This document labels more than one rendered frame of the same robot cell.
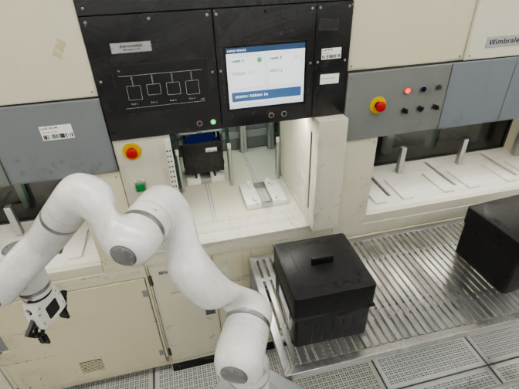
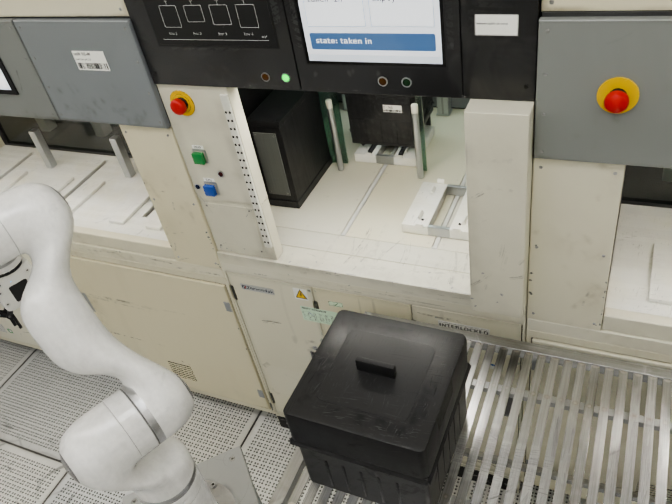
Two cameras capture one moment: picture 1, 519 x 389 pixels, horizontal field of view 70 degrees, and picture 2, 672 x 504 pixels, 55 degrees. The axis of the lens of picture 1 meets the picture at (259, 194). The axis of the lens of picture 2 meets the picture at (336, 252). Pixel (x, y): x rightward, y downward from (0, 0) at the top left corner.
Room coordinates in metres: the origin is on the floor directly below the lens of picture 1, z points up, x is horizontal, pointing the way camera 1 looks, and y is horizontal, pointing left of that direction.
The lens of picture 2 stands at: (0.36, -0.75, 2.01)
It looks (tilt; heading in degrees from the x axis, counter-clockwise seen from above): 40 degrees down; 43
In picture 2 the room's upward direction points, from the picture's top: 12 degrees counter-clockwise
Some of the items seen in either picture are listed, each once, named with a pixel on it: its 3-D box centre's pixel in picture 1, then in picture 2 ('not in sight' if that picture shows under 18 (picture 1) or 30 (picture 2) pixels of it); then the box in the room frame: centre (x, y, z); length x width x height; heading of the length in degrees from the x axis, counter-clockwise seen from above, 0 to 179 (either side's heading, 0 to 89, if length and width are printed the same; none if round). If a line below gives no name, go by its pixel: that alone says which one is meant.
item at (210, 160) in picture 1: (201, 145); (389, 96); (1.89, 0.31, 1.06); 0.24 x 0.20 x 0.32; 102
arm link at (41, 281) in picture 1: (22, 267); not in sight; (0.74, 0.64, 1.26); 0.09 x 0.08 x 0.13; 167
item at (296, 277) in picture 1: (321, 270); (378, 383); (0.98, -0.21, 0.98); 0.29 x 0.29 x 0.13; 11
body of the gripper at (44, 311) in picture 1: (42, 303); (14, 280); (0.74, 0.63, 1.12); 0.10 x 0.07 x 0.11; 167
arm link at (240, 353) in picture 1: (243, 357); (128, 453); (0.58, 0.06, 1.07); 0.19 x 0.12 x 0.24; 167
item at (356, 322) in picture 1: (319, 295); (386, 421); (0.98, -0.21, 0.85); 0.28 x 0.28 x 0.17; 11
